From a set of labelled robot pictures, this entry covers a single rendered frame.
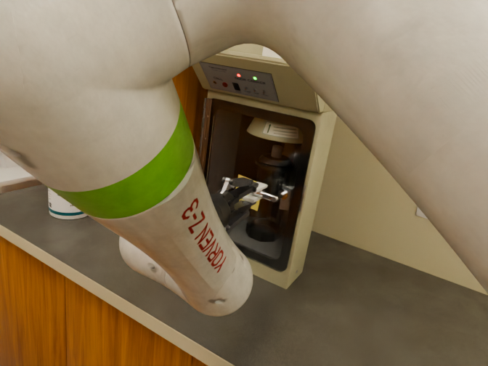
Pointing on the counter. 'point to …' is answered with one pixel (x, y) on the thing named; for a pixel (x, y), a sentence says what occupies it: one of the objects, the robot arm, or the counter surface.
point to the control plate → (228, 75)
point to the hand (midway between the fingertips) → (255, 192)
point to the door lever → (271, 195)
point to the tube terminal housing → (298, 250)
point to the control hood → (303, 100)
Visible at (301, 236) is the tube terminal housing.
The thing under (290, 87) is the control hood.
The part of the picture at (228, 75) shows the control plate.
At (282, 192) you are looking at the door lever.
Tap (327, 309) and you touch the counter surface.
